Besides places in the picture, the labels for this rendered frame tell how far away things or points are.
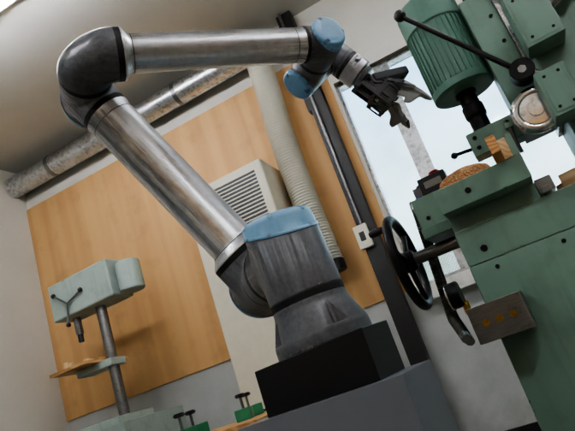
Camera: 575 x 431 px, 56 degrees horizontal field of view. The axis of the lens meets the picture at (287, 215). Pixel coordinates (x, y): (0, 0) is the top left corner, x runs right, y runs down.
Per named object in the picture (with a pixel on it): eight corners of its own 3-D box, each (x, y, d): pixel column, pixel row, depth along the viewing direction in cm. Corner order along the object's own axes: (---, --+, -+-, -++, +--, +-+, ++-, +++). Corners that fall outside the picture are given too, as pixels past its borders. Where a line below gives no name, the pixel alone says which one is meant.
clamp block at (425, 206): (432, 235, 164) (421, 209, 167) (475, 217, 160) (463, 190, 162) (421, 230, 151) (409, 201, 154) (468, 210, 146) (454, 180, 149)
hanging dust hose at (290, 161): (323, 280, 302) (249, 72, 343) (352, 268, 296) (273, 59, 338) (313, 278, 286) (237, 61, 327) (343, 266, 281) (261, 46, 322)
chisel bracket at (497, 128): (480, 167, 154) (468, 141, 157) (530, 144, 149) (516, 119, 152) (477, 162, 148) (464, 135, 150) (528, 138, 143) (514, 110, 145)
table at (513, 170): (450, 250, 184) (442, 234, 186) (540, 213, 173) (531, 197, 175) (405, 231, 130) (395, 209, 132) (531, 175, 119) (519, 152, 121)
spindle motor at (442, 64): (442, 116, 167) (404, 35, 176) (498, 88, 160) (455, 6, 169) (430, 98, 151) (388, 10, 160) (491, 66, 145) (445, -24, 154)
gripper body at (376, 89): (382, 120, 154) (347, 94, 155) (396, 101, 157) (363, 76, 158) (392, 104, 147) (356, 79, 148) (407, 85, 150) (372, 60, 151)
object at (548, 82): (555, 127, 134) (534, 87, 137) (585, 114, 131) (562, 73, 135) (555, 116, 125) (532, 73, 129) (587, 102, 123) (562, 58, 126)
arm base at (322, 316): (353, 330, 91) (330, 275, 93) (262, 369, 98) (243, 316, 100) (383, 320, 108) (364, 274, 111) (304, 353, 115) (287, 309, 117)
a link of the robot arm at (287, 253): (282, 298, 96) (248, 209, 100) (258, 317, 111) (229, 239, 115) (354, 272, 102) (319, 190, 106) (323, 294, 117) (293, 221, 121)
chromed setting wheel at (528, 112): (523, 144, 137) (501, 103, 140) (573, 121, 132) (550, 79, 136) (522, 140, 134) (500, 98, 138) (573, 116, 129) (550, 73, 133)
